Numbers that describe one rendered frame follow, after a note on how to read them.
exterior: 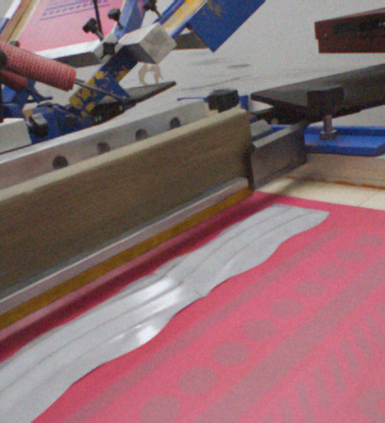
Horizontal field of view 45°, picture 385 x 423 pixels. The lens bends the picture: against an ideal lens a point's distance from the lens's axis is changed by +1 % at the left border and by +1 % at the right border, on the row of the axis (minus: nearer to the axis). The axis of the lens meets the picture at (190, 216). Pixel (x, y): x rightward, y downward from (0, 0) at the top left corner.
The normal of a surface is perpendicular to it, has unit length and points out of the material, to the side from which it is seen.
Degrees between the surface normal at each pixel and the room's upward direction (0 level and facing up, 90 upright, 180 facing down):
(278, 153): 90
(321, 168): 90
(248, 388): 0
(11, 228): 90
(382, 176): 90
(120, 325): 33
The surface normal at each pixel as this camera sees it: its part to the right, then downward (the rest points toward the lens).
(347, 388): -0.18, -0.91
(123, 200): 0.67, 0.15
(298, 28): -0.72, 0.37
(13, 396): 0.28, -0.76
